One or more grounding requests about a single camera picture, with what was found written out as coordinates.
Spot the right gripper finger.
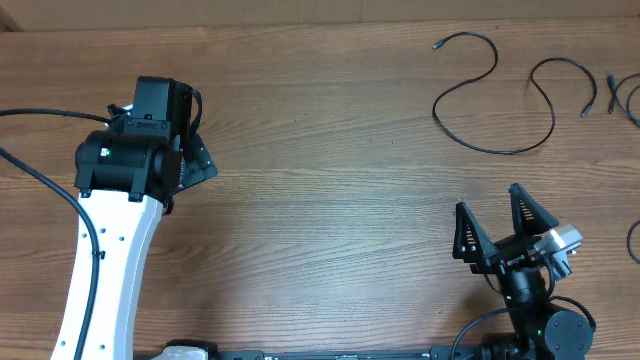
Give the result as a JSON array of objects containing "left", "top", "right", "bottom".
[
  {"left": 452, "top": 201, "right": 499, "bottom": 264},
  {"left": 508, "top": 183, "right": 559, "bottom": 236}
]

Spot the black cable USB plug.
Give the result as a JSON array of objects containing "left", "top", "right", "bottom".
[{"left": 606, "top": 72, "right": 640, "bottom": 265}]

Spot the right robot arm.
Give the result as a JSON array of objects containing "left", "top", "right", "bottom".
[{"left": 447, "top": 183, "right": 597, "bottom": 359}]

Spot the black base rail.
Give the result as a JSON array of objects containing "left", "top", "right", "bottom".
[{"left": 133, "top": 345, "right": 555, "bottom": 360}]

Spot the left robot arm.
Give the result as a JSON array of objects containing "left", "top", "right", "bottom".
[{"left": 52, "top": 76, "right": 218, "bottom": 359}]

